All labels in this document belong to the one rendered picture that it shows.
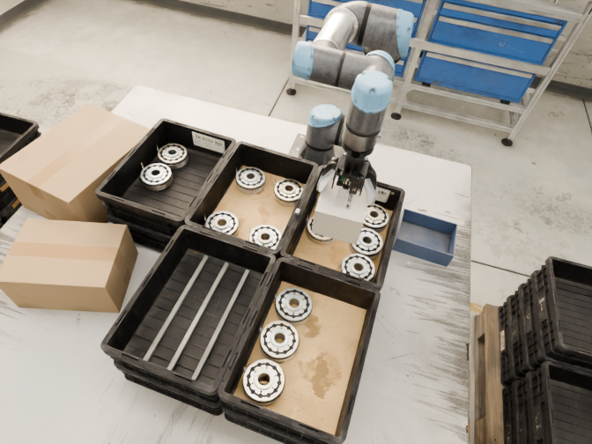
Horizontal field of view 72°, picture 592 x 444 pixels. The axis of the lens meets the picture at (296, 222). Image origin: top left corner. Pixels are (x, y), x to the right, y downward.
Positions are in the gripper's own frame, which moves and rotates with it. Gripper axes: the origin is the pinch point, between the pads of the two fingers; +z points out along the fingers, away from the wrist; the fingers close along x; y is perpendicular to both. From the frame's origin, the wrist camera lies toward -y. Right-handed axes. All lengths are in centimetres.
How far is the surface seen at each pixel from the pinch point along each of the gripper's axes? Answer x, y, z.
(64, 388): -59, 57, 40
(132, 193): -69, -2, 28
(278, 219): -19.3, -7.6, 27.8
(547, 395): 84, 9, 62
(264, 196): -27.0, -16.0, 27.9
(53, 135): -103, -12, 21
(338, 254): 2.6, -0.6, 27.7
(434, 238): 35, -28, 41
